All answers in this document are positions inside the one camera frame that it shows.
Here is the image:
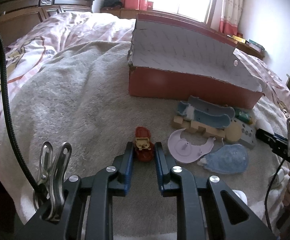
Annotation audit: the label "red toy figure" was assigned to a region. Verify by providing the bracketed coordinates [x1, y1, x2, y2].
[134, 126, 154, 162]

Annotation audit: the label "person's hand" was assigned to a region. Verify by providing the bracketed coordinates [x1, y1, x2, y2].
[282, 171, 290, 206]

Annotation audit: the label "pink whale-shaped toy piece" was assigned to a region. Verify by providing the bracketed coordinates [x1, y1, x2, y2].
[168, 128, 216, 164]

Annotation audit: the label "grey perforated toy block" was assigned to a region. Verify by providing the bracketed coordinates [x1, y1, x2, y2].
[233, 118, 256, 150]

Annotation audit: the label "green small bottle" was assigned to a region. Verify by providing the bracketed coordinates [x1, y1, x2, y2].
[234, 108, 253, 125]

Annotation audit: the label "tan round disc piece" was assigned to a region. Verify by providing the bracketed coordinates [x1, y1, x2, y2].
[224, 122, 242, 143]

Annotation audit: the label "blue fuzzy whale piece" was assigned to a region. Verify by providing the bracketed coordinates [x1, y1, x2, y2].
[197, 144, 249, 174]

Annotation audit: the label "wooden block toy piece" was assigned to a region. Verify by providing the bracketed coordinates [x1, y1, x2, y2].
[172, 115, 225, 140]

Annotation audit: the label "grey fleece blanket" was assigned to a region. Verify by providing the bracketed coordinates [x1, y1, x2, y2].
[0, 40, 290, 230]

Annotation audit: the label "books on bench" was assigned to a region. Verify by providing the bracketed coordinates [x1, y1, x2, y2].
[227, 35, 265, 53]

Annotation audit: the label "red cardboard box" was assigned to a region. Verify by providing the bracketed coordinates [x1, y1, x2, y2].
[128, 14, 264, 109]

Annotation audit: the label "pink patterned bed quilt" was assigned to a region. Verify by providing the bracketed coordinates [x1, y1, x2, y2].
[6, 12, 290, 132]

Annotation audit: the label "pink white curtain right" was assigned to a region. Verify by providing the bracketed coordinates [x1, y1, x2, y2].
[219, 0, 244, 36]

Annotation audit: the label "dark clothes pile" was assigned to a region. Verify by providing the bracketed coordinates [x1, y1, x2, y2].
[103, 0, 123, 9]

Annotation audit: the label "dark wooden headboard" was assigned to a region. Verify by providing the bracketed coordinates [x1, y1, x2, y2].
[0, 0, 94, 46]

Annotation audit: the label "black cable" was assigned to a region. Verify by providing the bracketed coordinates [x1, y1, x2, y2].
[0, 23, 48, 201]

